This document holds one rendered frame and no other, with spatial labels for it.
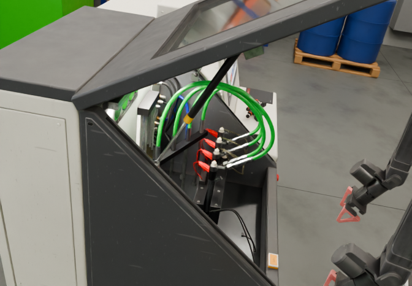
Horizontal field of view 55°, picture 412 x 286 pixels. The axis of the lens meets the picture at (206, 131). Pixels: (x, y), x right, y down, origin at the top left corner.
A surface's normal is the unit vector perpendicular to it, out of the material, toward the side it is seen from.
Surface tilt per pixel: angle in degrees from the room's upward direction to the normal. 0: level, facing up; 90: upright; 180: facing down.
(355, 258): 91
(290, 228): 0
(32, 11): 90
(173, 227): 90
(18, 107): 90
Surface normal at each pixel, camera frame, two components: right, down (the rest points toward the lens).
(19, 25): -0.02, 0.51
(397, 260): -0.45, 0.40
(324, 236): 0.12, -0.85
